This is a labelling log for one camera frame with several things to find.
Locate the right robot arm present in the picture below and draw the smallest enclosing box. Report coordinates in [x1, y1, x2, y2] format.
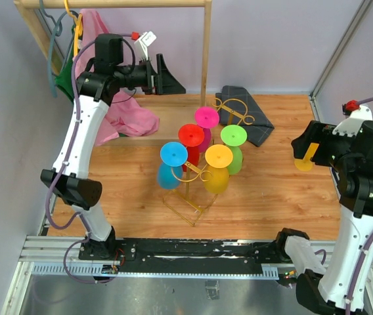
[273, 120, 373, 314]

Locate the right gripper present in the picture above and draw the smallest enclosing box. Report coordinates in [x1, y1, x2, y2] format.
[291, 119, 358, 173]

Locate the purple cable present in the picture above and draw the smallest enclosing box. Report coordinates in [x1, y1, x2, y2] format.
[47, 31, 141, 285]
[342, 93, 373, 306]

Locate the yellow hanger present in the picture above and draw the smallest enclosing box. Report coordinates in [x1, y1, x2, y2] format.
[64, 0, 83, 57]

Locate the green garment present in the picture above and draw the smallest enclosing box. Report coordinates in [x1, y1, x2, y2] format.
[55, 38, 91, 102]

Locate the green wine glass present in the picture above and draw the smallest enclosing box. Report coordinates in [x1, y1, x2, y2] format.
[221, 125, 248, 175]

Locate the blue-grey hanger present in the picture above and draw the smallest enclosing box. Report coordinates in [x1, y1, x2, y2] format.
[39, 0, 67, 98]

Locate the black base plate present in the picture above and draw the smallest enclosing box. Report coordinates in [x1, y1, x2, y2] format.
[78, 238, 292, 274]

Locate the pink wine glass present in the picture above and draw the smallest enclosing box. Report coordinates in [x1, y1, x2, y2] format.
[194, 106, 219, 153]

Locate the wooden clothes rack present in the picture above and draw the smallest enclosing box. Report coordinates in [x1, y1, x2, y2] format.
[12, 0, 213, 147]

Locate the aluminium frame rail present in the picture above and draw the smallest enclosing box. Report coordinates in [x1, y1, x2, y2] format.
[2, 228, 373, 314]

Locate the grey folded cloth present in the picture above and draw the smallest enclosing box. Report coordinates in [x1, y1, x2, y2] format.
[215, 85, 274, 147]

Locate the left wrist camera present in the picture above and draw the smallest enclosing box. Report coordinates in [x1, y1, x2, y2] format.
[131, 31, 157, 61]

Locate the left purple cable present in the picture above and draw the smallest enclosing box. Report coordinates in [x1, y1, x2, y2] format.
[47, 31, 141, 285]

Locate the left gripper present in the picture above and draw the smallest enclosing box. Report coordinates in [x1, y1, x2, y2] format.
[114, 53, 186, 95]

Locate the red wine glass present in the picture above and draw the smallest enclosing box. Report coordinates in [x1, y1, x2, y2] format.
[178, 124, 204, 167]

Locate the gold wire glass rack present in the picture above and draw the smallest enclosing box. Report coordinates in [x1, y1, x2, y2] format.
[162, 98, 254, 226]

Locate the pink garment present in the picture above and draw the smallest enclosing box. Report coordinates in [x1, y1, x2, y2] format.
[79, 9, 160, 146]

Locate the blue wine glass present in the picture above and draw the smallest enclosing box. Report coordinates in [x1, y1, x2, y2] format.
[157, 142, 188, 190]

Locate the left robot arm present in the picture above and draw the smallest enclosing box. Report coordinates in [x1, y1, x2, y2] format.
[40, 33, 186, 261]

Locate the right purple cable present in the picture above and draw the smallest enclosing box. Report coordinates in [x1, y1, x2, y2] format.
[342, 93, 373, 306]

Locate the orange wine glass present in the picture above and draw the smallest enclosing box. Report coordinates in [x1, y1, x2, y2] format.
[203, 144, 233, 194]
[294, 143, 319, 171]

